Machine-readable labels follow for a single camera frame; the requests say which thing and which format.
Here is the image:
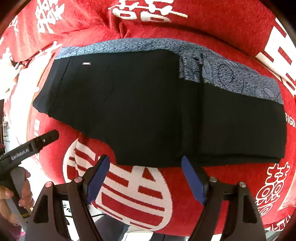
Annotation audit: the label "person's leg in jeans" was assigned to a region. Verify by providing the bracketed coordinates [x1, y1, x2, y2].
[94, 214, 162, 241]

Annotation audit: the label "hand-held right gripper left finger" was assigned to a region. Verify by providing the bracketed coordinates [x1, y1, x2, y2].
[24, 155, 111, 241]

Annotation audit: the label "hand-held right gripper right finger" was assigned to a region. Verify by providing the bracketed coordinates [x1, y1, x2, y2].
[181, 155, 266, 241]

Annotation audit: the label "person's left hand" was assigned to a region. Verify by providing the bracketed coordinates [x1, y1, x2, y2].
[0, 169, 35, 226]

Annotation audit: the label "black pants with blue-grey trim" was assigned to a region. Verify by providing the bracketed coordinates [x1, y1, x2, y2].
[32, 38, 287, 168]

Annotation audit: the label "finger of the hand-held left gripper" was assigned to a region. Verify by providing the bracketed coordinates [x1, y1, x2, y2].
[28, 130, 60, 154]

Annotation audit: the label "red printed blanket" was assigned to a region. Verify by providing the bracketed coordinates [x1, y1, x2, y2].
[0, 0, 296, 237]

